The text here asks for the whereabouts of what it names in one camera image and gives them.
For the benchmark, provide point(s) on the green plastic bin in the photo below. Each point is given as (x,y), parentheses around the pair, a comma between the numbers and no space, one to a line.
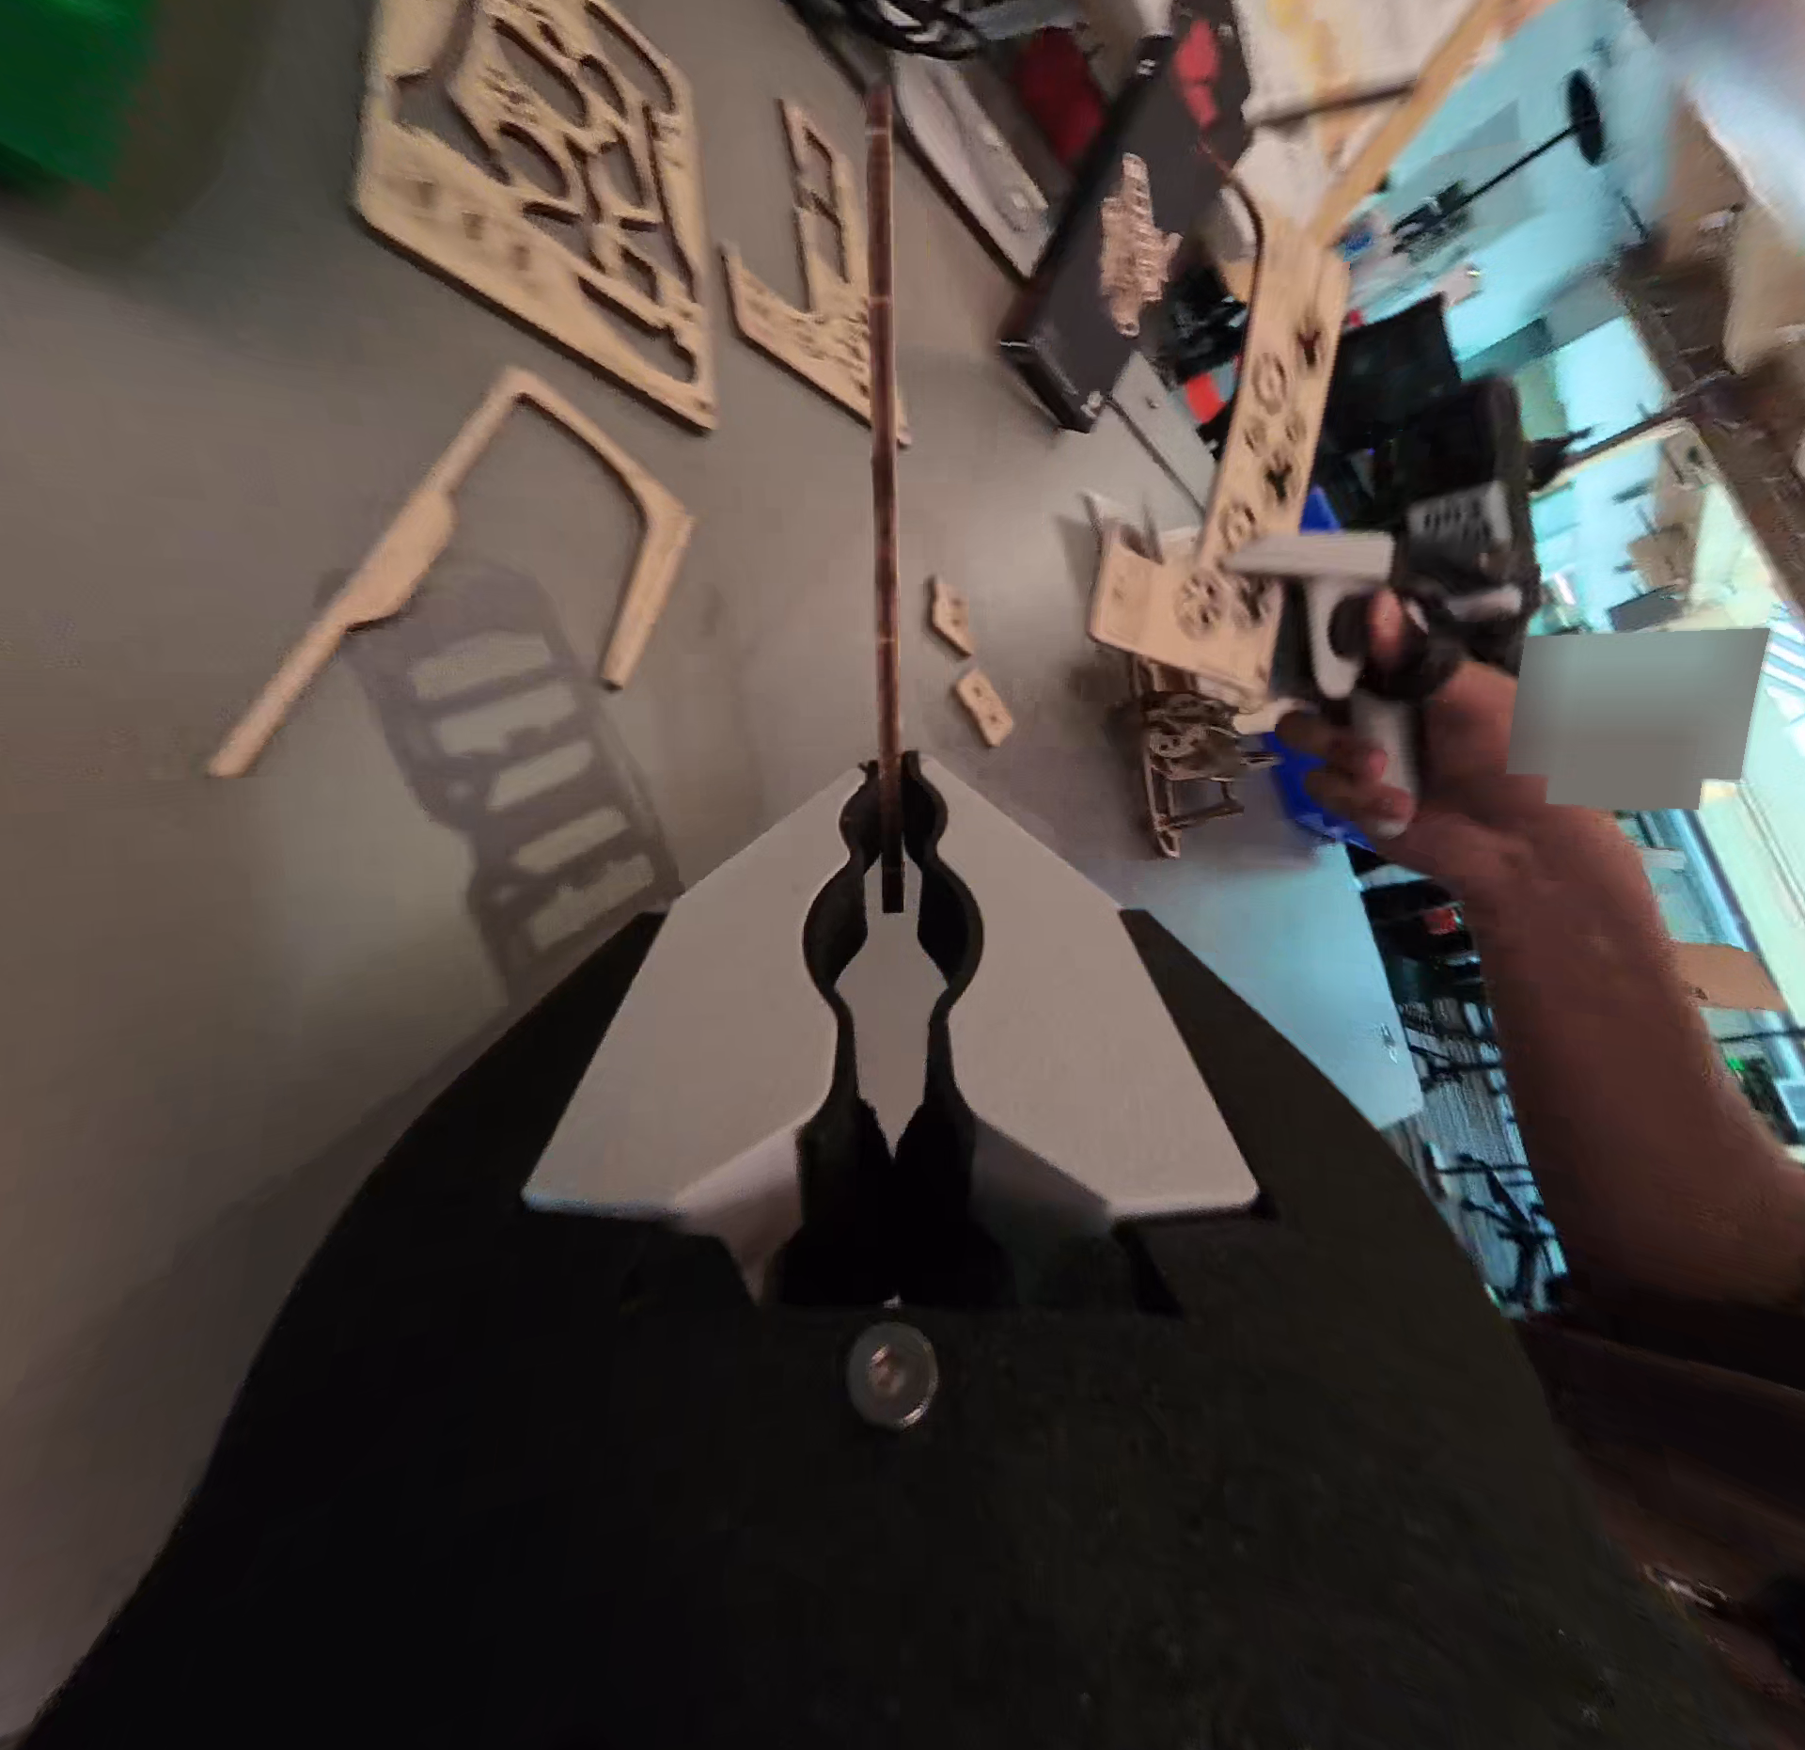
(71,56)

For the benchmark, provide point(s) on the person's right hand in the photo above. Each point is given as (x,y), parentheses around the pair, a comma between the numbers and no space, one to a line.
(1467,734)

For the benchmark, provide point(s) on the small wooden piece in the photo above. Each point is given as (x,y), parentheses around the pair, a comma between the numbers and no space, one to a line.
(985,706)
(948,615)

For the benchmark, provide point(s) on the wooden gear part sheet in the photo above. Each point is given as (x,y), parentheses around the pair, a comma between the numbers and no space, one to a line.
(1277,368)

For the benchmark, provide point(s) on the small wooden part sheet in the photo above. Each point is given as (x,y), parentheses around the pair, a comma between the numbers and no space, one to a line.
(791,333)

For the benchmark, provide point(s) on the person's right forearm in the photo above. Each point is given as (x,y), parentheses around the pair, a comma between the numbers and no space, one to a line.
(1623,1016)

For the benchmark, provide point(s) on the wooden wing part sheet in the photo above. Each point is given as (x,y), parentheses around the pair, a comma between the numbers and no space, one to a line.
(887,508)

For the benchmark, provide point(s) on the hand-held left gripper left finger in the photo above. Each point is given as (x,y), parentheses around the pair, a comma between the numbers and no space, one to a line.
(676,1073)

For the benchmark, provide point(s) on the blue plastic bin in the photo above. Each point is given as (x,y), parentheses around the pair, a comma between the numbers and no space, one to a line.
(1325,817)

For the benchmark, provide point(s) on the black round stand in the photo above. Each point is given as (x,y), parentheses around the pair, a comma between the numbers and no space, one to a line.
(1584,112)

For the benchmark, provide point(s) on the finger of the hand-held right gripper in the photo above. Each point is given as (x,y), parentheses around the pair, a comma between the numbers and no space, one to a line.
(1325,555)

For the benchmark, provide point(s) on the grey desk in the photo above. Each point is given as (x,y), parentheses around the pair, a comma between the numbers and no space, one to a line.
(212,932)

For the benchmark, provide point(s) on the large wooden part sheet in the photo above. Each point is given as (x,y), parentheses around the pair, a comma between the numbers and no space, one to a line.
(408,206)

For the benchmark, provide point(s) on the person's brown clothing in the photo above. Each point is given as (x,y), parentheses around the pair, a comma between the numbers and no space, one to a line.
(1694,1468)

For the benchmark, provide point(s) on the wooden airplane model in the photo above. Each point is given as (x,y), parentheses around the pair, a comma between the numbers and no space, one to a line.
(1184,749)

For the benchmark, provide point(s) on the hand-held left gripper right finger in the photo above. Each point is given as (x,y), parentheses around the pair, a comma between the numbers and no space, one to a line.
(1101,1073)

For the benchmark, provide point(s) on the black model kit box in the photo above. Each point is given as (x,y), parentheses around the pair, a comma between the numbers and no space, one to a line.
(1087,311)

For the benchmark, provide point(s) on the wooden frame offcut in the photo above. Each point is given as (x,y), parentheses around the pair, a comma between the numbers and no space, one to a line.
(395,552)

